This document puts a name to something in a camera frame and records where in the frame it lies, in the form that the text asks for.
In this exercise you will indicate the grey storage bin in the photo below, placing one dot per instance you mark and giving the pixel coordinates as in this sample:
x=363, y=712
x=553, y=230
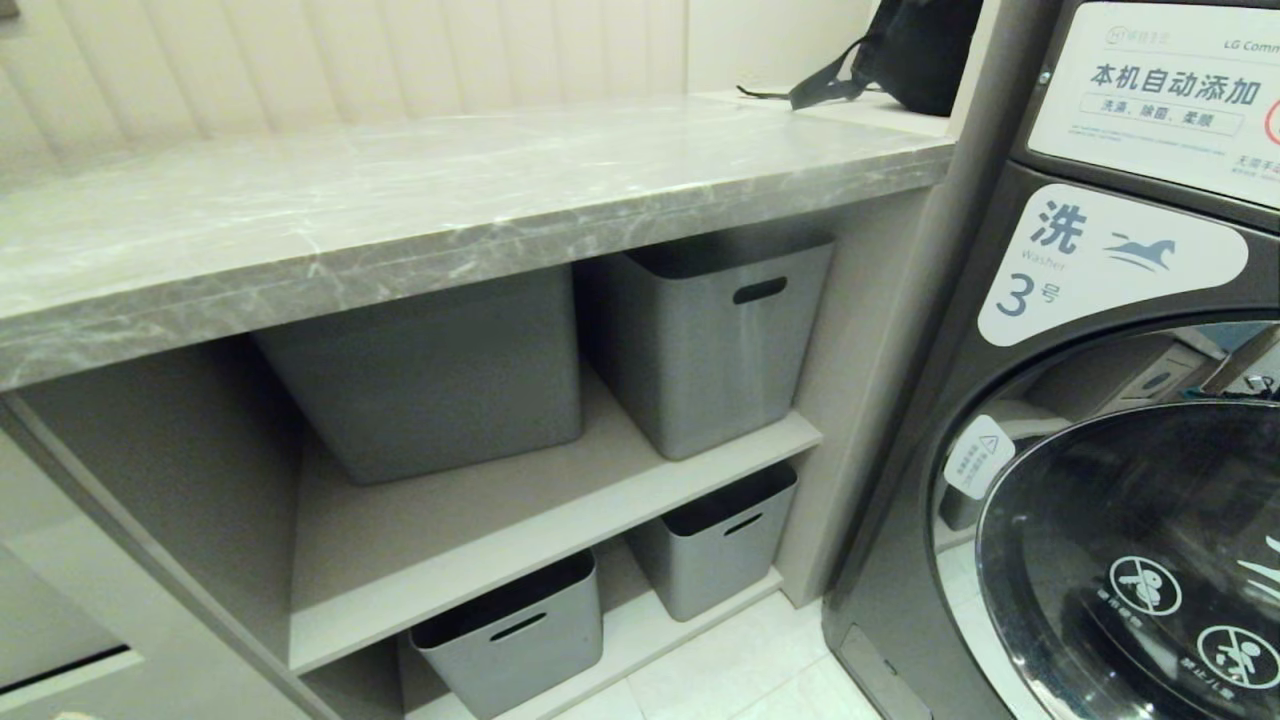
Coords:
x=700, y=360
x=715, y=560
x=520, y=650
x=430, y=390

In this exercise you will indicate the beige shelf cabinet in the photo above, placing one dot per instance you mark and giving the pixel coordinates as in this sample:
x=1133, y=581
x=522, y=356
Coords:
x=450, y=540

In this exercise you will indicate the grey marble countertop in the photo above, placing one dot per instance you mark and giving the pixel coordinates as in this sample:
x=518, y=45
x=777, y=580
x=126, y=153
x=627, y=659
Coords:
x=400, y=200

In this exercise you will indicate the dark grey washing machine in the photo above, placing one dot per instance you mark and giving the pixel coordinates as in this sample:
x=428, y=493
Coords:
x=1010, y=400

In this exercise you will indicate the black backpack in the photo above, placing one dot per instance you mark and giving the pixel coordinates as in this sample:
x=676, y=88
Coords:
x=915, y=50

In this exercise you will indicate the round glass washer door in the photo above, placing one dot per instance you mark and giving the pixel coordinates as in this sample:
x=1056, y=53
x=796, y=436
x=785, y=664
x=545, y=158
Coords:
x=1130, y=540

